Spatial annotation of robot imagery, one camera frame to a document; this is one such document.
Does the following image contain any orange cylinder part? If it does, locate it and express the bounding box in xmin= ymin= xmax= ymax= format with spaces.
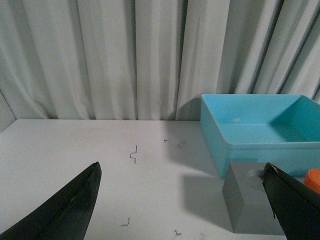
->
xmin=303 ymin=168 xmax=320 ymax=193

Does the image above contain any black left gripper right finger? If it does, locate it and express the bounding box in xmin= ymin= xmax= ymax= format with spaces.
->
xmin=262 ymin=162 xmax=320 ymax=240

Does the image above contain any white curtain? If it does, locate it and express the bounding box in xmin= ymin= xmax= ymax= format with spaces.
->
xmin=0 ymin=0 xmax=320 ymax=130

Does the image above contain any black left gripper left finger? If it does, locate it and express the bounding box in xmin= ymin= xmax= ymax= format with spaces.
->
xmin=0 ymin=162 xmax=102 ymax=240

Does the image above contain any blue plastic box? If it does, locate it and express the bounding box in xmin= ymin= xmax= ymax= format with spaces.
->
xmin=200 ymin=94 xmax=320 ymax=177

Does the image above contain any gray cube with round hole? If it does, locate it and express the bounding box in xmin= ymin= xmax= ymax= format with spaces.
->
xmin=222 ymin=161 xmax=284 ymax=236

